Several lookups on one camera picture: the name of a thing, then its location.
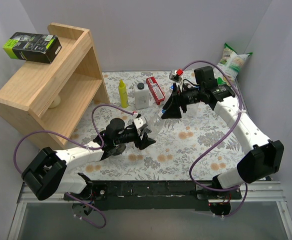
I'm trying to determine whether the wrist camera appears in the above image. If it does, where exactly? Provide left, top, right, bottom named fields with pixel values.
left=133, top=111, right=148, bottom=131
left=169, top=69, right=183, bottom=86

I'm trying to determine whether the black green box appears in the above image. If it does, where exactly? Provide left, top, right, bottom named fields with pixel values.
left=2, top=32, right=62, bottom=64

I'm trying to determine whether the green chips bag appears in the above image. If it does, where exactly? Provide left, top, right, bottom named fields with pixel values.
left=213, top=43, right=253, bottom=86

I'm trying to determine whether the wooden shelf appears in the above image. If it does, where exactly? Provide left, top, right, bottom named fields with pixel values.
left=0, top=23, right=109, bottom=150

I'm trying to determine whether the cream object under shelf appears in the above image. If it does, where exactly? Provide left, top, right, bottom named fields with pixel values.
left=49, top=95, right=61, bottom=109

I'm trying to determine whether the white bottle black cap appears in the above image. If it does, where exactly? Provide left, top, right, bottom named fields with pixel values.
left=134, top=82, right=150, bottom=110

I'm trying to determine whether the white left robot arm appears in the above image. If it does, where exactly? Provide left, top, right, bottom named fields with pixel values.
left=21, top=116, right=155, bottom=201

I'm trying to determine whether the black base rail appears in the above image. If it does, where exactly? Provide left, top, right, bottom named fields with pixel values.
left=71, top=180, right=242, bottom=211

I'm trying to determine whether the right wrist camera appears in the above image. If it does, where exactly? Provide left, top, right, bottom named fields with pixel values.
left=169, top=69, right=183, bottom=86

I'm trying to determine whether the red toothpaste box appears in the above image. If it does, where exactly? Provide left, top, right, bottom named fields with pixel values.
left=146, top=76, right=165, bottom=106

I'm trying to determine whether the floral table mat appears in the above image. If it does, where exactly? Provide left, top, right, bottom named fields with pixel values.
left=71, top=71, right=244, bottom=181

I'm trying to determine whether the clear plastic bottle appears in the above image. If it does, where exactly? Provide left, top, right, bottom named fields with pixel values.
left=185, top=103, right=201, bottom=118
left=148, top=109, right=165, bottom=139
left=164, top=88, right=173, bottom=104

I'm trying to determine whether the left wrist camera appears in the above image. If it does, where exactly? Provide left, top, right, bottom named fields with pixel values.
left=133, top=111, right=148, bottom=131

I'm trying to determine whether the purple cable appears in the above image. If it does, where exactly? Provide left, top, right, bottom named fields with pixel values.
left=13, top=104, right=139, bottom=229
left=180, top=59, right=249, bottom=217

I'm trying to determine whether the yellow squeeze bottle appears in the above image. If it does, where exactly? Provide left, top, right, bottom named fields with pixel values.
left=118, top=79, right=129, bottom=108

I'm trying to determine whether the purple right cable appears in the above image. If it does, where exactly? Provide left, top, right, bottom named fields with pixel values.
left=180, top=59, right=249, bottom=217

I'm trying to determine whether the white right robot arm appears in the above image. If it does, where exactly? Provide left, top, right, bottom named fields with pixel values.
left=159, top=66, right=284, bottom=199

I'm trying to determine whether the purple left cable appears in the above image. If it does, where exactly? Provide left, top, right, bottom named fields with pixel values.
left=13, top=104, right=139, bottom=229

